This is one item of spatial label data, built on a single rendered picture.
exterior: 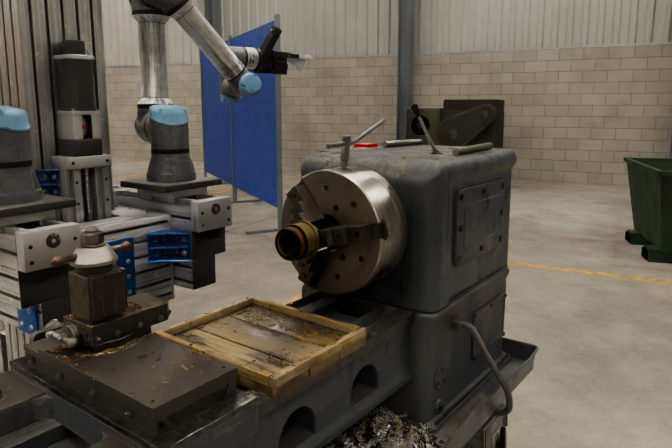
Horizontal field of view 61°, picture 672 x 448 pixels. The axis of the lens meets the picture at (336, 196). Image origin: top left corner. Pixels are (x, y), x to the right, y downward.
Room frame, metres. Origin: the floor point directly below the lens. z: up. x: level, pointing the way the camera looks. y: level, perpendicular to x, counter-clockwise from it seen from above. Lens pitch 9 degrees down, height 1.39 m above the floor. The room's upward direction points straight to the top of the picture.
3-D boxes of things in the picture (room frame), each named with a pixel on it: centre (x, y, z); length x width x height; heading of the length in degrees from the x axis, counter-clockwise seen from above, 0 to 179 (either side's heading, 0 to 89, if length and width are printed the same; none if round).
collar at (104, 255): (0.97, 0.43, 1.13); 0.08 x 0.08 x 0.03
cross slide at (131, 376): (0.93, 0.38, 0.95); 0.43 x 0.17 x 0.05; 53
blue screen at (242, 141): (8.12, 1.46, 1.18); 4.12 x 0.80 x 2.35; 24
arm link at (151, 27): (1.90, 0.59, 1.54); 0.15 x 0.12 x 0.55; 33
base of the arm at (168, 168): (1.78, 0.52, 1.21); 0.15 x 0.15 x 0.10
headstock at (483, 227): (1.75, -0.24, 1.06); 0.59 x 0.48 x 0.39; 143
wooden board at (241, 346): (1.19, 0.17, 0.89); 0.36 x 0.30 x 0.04; 53
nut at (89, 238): (0.97, 0.43, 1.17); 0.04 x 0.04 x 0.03
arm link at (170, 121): (1.79, 0.52, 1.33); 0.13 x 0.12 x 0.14; 33
